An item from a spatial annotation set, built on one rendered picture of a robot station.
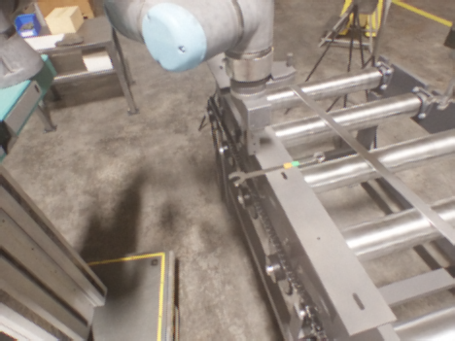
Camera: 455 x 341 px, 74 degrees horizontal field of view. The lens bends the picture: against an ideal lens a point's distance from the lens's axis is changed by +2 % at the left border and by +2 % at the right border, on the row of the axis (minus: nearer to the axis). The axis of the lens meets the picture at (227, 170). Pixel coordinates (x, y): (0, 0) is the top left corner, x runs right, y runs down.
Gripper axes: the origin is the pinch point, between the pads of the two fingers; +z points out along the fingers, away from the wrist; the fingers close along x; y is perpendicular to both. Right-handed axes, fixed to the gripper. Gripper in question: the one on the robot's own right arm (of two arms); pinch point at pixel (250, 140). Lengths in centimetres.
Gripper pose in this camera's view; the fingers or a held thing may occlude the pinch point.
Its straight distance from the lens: 71.0
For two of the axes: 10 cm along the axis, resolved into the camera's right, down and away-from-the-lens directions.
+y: -9.6, 2.4, -1.4
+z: 0.8, 7.0, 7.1
